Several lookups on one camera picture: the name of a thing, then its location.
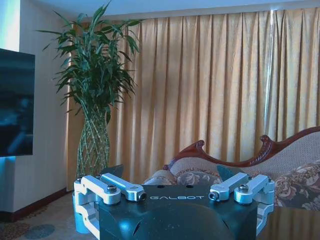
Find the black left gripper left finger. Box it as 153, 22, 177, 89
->
72, 164, 148, 234

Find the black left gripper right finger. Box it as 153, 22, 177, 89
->
208, 164, 276, 232

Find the carved wood patterned sofa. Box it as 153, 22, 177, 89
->
143, 125, 320, 212

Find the floral brown cushion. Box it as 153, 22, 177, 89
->
174, 170, 223, 186
271, 159, 320, 212

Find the striped bolster cushion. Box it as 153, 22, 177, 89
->
143, 169, 179, 186

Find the tall green bamboo plant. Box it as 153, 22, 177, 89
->
36, 0, 144, 179

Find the golden pleated curtain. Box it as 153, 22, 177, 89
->
65, 6, 320, 192

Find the dark wall television screen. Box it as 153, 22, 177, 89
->
0, 48, 36, 158

